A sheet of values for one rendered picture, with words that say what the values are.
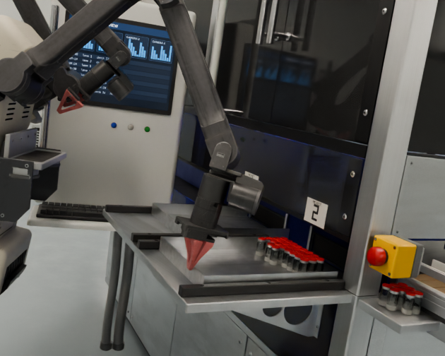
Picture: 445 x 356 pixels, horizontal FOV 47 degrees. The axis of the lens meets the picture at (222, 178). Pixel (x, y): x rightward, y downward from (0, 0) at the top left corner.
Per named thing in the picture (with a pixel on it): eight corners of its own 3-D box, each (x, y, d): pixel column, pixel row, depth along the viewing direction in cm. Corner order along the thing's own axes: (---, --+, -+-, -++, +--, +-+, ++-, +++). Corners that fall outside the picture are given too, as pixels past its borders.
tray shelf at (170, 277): (239, 217, 181) (239, 212, 180) (377, 301, 119) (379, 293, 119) (102, 214, 159) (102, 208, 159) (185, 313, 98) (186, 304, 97)
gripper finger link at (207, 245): (205, 277, 106) (217, 234, 106) (172, 272, 103) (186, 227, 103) (193, 265, 113) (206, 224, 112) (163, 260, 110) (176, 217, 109)
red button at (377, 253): (376, 262, 109) (380, 244, 109) (390, 268, 106) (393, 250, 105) (362, 262, 108) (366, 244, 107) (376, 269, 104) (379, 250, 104)
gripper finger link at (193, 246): (215, 278, 107) (228, 236, 107) (184, 273, 104) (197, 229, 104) (203, 266, 114) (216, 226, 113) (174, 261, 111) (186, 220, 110)
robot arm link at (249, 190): (222, 147, 113) (217, 139, 104) (273, 163, 111) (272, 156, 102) (205, 200, 111) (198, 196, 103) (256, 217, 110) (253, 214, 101)
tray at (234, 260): (275, 248, 142) (277, 236, 142) (335, 285, 119) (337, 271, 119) (159, 250, 127) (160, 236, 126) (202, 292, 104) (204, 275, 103)
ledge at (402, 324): (403, 303, 120) (405, 295, 120) (448, 329, 109) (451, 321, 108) (357, 306, 114) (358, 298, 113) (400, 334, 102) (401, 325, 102)
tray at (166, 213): (246, 216, 176) (248, 206, 175) (287, 240, 153) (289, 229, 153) (151, 213, 161) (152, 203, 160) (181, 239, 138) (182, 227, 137)
